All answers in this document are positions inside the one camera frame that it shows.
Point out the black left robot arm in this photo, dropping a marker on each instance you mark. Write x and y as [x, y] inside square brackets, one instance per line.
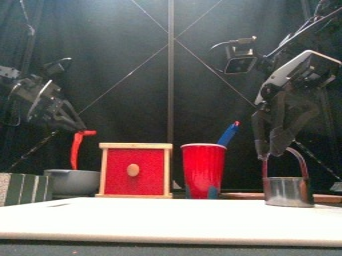
[10, 83]

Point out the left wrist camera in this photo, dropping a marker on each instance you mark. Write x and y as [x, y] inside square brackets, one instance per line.
[57, 66]

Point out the red plastic cup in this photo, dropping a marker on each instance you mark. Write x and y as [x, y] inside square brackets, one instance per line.
[203, 170]

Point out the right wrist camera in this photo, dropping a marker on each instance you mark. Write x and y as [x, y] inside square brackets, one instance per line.
[240, 60]

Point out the wooden drawer box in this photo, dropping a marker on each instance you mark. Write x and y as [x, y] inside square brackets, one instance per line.
[135, 146]

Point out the vertical metal frame pole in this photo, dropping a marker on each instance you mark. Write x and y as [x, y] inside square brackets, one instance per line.
[169, 66]

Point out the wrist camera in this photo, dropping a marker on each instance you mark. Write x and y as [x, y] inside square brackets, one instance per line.
[57, 66]
[240, 60]

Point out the white cutting board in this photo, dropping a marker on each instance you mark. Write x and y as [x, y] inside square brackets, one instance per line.
[177, 220]

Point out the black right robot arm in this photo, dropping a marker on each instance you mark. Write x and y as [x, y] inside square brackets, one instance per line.
[311, 30]

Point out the blue utensil with red tip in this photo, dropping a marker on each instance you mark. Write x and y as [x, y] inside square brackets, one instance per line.
[227, 134]

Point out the round metal dough cutter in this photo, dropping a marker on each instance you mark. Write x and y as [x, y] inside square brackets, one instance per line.
[287, 191]

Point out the red drawer with wooden knob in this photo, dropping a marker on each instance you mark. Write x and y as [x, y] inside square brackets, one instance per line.
[133, 171]

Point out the pale grey bowl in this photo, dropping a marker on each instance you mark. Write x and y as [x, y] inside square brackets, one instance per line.
[73, 181]

